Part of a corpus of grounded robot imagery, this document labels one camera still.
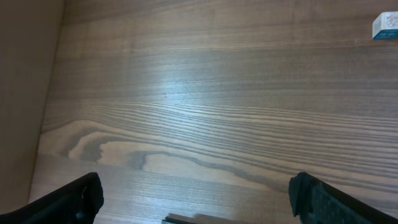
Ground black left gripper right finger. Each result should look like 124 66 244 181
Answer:
289 172 397 224

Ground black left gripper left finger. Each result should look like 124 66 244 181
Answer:
1 172 104 224

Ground blue-sided white block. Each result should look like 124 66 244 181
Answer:
372 11 398 40

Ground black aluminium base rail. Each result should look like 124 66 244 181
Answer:
161 217 196 224

